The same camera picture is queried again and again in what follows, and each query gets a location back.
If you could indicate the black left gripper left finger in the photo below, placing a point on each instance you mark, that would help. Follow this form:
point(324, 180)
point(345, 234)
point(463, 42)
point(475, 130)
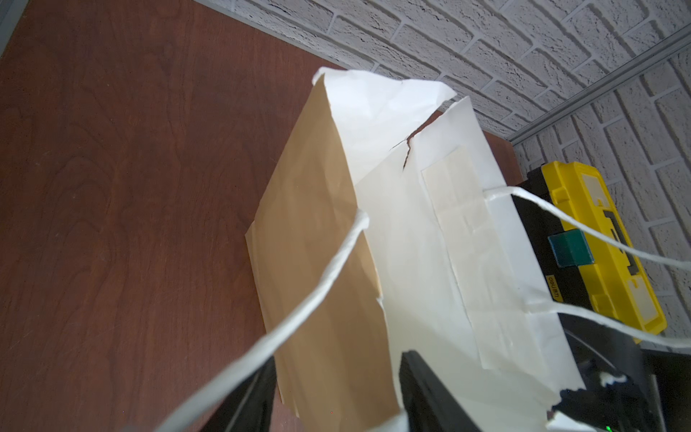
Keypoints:
point(250, 406)

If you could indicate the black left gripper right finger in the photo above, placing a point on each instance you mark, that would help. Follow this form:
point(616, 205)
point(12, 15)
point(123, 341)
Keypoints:
point(427, 402)

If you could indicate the brown paper bag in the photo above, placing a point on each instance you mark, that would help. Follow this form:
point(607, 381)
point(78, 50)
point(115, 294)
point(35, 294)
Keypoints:
point(386, 227)

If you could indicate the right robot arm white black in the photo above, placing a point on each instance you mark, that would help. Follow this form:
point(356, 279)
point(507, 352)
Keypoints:
point(627, 387)

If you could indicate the yellow black toolbox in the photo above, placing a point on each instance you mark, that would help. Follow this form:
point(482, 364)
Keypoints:
point(580, 269)

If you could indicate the aluminium corner post right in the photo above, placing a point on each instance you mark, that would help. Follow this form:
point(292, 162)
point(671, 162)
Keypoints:
point(664, 50)

